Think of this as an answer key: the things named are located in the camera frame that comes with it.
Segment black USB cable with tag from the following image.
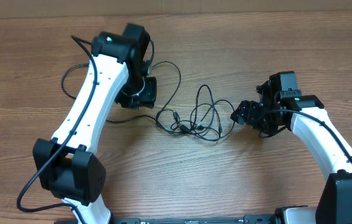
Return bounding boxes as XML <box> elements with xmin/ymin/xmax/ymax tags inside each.
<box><xmin>169</xmin><ymin>84</ymin><xmax>236</xmax><ymax>142</ymax></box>

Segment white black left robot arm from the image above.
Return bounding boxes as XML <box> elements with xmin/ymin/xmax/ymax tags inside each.
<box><xmin>33</xmin><ymin>24</ymin><xmax>157</xmax><ymax>223</ymax></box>

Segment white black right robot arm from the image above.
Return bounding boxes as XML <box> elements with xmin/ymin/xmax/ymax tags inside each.
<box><xmin>231</xmin><ymin>71</ymin><xmax>352</xmax><ymax>223</ymax></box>

